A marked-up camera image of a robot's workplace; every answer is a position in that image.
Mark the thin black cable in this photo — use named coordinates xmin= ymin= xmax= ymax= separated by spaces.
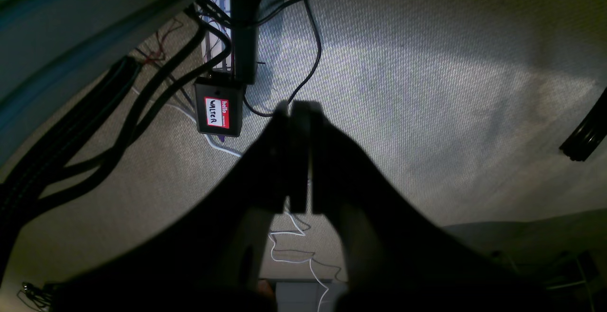
xmin=243 ymin=0 xmax=325 ymax=117

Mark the black box with name sticker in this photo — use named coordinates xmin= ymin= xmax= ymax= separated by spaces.
xmin=194 ymin=73 xmax=244 ymax=138

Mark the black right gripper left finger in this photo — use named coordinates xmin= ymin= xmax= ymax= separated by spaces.
xmin=57 ymin=103 xmax=287 ymax=312

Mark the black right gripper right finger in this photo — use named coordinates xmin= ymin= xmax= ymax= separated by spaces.
xmin=291 ymin=101 xmax=551 ymax=312

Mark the thick black cable bundle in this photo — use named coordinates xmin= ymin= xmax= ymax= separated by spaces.
xmin=0 ymin=4 xmax=233 ymax=275

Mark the black power strip bar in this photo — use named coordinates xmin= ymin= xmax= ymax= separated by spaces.
xmin=230 ymin=0 xmax=260 ymax=84

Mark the thin white cable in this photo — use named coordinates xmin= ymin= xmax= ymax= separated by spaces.
xmin=132 ymin=87 xmax=343 ymax=312

